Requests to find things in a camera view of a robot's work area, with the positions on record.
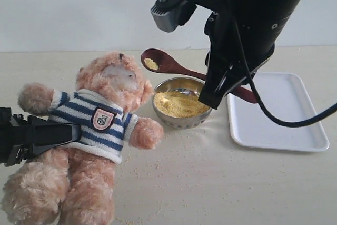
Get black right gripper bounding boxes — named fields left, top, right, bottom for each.
left=199, top=0, right=300, bottom=109

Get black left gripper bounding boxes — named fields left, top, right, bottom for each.
left=1, top=107, right=81, bottom=167

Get tan teddy bear striped sweater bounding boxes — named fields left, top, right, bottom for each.
left=2, top=52, right=164, bottom=224

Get dark red wooden spoon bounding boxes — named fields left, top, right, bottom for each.
left=141, top=48, right=257, bottom=104

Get yellow millet grains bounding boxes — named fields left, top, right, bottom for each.
left=153, top=91, right=210, bottom=118

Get white plastic tray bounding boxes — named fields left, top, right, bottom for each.
left=226, top=71, right=330, bottom=153

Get steel bowl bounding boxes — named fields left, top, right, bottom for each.
left=152, top=77, right=212, bottom=129

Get black cable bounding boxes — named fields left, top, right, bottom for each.
left=221, top=0, right=337, bottom=128

